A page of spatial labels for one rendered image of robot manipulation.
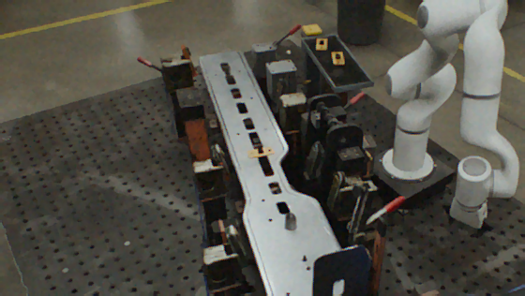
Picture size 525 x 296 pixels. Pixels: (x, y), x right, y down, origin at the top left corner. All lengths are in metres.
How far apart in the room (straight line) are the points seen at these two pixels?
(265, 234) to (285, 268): 0.13
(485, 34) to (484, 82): 0.11
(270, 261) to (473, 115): 0.63
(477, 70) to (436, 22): 0.17
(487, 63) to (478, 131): 0.17
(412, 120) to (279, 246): 0.70
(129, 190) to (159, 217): 0.21
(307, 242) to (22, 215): 1.12
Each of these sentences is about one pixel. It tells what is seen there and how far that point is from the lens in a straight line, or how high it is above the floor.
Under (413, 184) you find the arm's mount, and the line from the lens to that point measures 1.90.
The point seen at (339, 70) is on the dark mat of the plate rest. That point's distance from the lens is 1.77.
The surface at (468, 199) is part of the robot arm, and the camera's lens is 1.46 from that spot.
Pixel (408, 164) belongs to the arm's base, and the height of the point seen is 0.84.
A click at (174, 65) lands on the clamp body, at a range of 2.07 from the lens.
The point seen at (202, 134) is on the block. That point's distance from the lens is 1.94.
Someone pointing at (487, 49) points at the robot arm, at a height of 1.48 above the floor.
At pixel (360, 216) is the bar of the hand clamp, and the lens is 1.26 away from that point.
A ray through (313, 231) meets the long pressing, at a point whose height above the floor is 1.00.
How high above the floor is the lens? 2.03
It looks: 42 degrees down
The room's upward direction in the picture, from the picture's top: 2 degrees clockwise
